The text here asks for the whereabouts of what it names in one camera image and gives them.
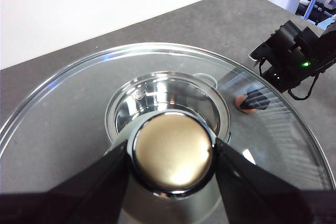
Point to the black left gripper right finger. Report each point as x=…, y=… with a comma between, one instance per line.
x=257, y=195

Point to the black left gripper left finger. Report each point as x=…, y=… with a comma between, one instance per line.
x=86, y=187

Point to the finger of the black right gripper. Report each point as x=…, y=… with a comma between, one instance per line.
x=258, y=100

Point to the glass lid with green knob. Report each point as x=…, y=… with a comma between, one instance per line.
x=65, y=119

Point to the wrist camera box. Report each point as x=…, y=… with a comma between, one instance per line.
x=288, y=75

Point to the brown egg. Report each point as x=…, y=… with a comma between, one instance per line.
x=239, y=101

